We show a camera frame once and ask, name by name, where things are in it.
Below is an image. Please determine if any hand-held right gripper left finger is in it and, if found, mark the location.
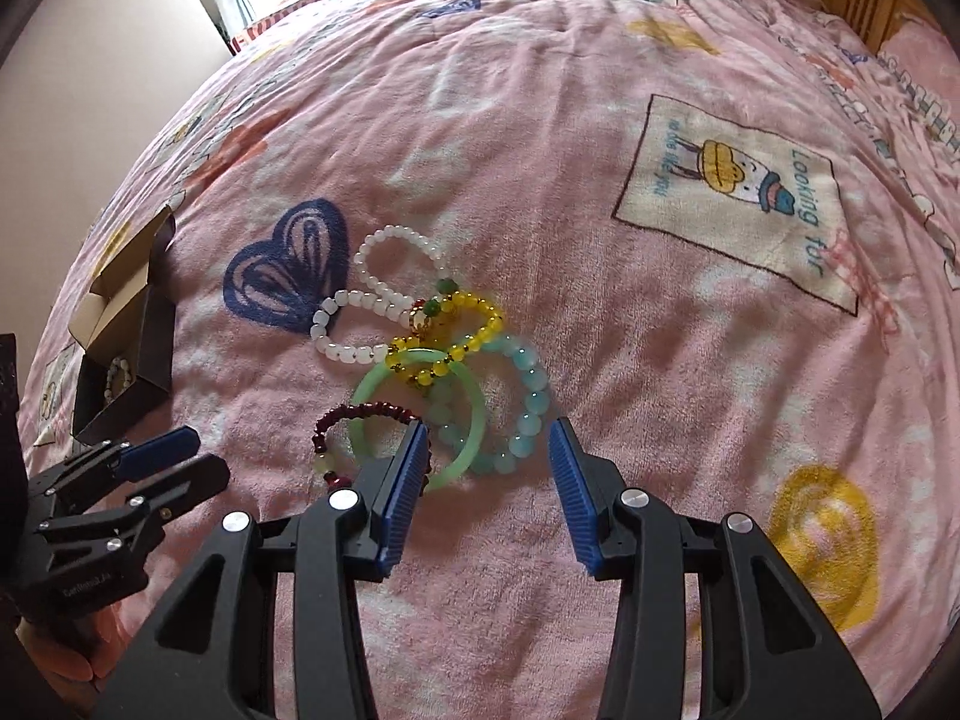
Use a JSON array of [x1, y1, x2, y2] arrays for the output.
[[90, 420, 433, 720]]

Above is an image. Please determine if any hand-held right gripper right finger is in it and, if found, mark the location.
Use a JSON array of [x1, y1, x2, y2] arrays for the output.
[[547, 416, 883, 720]]

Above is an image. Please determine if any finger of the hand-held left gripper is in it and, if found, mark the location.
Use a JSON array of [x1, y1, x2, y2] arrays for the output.
[[30, 425, 201, 500], [37, 454, 231, 545]]

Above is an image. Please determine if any dark red bead bracelet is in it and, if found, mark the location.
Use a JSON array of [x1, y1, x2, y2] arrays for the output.
[[310, 400, 437, 494]]

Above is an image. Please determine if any light blue bead bracelet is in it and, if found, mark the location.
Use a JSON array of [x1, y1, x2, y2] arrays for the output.
[[426, 333, 554, 476]]

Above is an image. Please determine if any black cardboard box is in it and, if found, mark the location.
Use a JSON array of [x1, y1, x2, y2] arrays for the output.
[[70, 206, 178, 448]]

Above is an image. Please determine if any green jade bangle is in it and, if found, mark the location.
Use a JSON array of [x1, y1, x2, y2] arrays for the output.
[[348, 348, 488, 495]]

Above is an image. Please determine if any yellow bead bracelet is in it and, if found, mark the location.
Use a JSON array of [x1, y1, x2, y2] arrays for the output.
[[385, 277, 506, 392]]

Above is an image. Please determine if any white bead bracelet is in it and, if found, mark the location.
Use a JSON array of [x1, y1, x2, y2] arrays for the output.
[[310, 224, 455, 368]]

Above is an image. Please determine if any person's left hand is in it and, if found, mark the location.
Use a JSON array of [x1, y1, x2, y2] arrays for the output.
[[15, 604, 136, 695]]

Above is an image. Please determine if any wooden desk with striped cloth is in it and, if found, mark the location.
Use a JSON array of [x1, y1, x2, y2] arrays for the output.
[[227, 0, 432, 55]]

